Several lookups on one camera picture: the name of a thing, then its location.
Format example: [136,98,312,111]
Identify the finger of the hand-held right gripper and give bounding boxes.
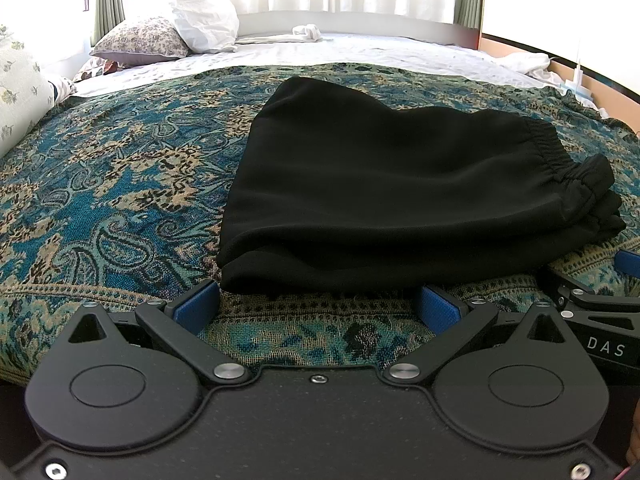
[613,249,640,282]
[536,264,598,318]

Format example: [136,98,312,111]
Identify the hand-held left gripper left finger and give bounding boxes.
[66,280,252,387]

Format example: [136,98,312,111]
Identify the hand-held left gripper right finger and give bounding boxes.
[384,284,572,387]

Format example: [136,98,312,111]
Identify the black pants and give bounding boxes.
[216,76,628,302]

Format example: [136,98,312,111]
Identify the blue paisley blanket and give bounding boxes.
[0,62,640,387]

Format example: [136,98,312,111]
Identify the crumpled white cloth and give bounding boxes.
[497,51,568,88]

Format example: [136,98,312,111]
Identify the red floral cushion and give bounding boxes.
[75,56,123,82]

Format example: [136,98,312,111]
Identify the grey floral pillow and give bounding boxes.
[90,15,192,67]

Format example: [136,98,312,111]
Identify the white bed sheet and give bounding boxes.
[72,32,576,99]

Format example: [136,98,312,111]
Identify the large white floral pillow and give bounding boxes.
[0,24,57,161]

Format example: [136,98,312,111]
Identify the plain white pillow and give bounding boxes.
[169,0,241,54]

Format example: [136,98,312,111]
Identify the small white cloth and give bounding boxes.
[291,23,322,43]

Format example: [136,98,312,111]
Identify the white charger cable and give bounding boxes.
[567,47,598,103]

